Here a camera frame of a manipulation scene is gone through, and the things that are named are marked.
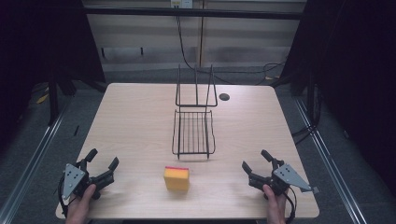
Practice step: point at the person's left hand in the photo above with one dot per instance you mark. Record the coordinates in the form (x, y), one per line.
(78, 207)

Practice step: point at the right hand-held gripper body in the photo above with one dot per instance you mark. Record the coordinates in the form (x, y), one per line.
(288, 177)

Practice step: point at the white wall socket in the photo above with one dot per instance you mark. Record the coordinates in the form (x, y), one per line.
(181, 3)

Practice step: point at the person's right hand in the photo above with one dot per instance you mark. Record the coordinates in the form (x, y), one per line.
(275, 207)

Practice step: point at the dark curtain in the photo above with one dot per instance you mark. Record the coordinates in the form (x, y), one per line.
(358, 77)
(37, 46)

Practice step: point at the yellow floor tape piece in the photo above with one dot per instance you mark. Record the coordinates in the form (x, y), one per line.
(42, 99)

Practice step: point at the metal floor rail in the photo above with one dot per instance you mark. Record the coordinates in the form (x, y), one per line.
(331, 168)
(29, 169)

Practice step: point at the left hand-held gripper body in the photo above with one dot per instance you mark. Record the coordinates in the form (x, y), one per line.
(74, 179)

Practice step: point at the black horizontal frame bar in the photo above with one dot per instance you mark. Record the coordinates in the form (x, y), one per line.
(193, 12)

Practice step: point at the yellow sponge with red top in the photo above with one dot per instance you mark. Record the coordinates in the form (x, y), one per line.
(176, 179)

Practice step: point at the black stand leg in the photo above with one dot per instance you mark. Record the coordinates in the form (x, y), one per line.
(53, 102)

